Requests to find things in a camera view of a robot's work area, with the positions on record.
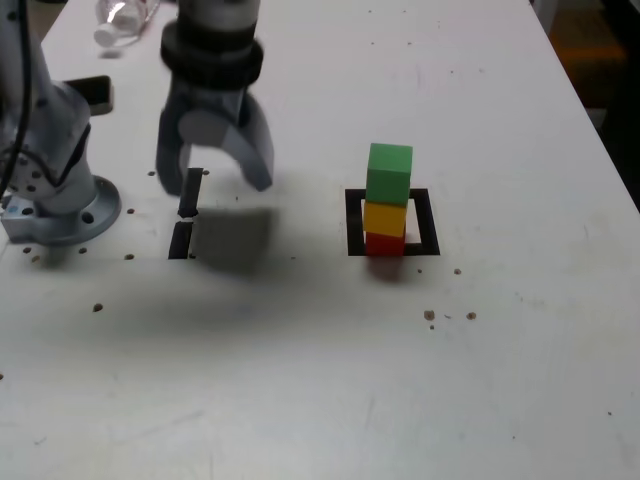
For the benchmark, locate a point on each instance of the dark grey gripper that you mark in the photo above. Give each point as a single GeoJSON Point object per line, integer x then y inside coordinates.
{"type": "Point", "coordinates": [210, 100]}

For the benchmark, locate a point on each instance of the green cube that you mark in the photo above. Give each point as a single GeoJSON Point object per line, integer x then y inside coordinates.
{"type": "Point", "coordinates": [389, 175]}

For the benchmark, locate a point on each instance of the yellow cube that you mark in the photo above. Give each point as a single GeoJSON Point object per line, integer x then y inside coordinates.
{"type": "Point", "coordinates": [384, 217]}

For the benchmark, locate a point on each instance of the red cube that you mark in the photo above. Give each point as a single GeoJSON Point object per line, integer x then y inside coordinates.
{"type": "Point", "coordinates": [385, 245]}

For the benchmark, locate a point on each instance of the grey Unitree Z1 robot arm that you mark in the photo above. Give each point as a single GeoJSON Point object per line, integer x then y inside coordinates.
{"type": "Point", "coordinates": [60, 130]}

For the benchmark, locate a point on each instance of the black tape square outline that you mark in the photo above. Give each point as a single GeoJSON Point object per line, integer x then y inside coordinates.
{"type": "Point", "coordinates": [430, 220]}

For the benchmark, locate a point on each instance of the black tape strip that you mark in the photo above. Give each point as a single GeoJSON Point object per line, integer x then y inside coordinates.
{"type": "Point", "coordinates": [180, 240]}

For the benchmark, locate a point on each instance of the black flat device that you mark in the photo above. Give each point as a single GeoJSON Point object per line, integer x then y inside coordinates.
{"type": "Point", "coordinates": [97, 90]}

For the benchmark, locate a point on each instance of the clear plastic bottle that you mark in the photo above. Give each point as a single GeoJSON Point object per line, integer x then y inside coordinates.
{"type": "Point", "coordinates": [120, 20]}

